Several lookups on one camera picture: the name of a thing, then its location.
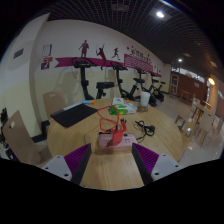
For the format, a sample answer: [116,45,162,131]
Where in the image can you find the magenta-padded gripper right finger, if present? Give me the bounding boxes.
[131,142,184,186]

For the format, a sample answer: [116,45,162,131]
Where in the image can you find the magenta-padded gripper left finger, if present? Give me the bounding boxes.
[41,143,93,186]

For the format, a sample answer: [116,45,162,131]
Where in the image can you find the red charger block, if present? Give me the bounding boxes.
[111,124,128,146]

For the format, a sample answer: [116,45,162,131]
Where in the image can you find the red charging cable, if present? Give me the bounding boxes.
[96,105,128,134]

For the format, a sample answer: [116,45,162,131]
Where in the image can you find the pink power strip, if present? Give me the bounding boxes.
[97,132,138,155]

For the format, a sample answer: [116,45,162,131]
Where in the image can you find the clear white plastic pack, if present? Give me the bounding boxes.
[123,102,138,115]

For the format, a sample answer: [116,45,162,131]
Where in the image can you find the green tissue pack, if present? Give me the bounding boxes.
[108,103,129,116]

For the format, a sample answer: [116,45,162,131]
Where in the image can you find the blue and orange marker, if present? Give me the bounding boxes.
[79,99,96,105]

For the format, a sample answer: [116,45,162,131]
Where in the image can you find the white cup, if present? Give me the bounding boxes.
[139,91,152,108]

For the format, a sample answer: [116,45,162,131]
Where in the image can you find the small white box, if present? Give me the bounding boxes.
[112,96,125,106]

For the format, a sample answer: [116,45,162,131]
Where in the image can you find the black exercise bike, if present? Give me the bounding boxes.
[148,71,167,103]
[70,57,116,100]
[133,67,158,108]
[109,61,141,101]

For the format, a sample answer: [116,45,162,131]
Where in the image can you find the group of dining tables and chairs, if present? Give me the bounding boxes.
[179,89,224,148]

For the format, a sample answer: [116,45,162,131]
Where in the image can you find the group of ceiling lights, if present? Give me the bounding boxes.
[154,9,218,86]

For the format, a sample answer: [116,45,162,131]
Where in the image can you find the black cable with plug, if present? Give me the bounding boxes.
[134,119,157,143]

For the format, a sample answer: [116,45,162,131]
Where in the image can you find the wall posters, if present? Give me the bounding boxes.
[40,43,54,71]

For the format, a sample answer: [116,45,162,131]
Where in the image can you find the dark wall sign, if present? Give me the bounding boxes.
[13,48,25,60]

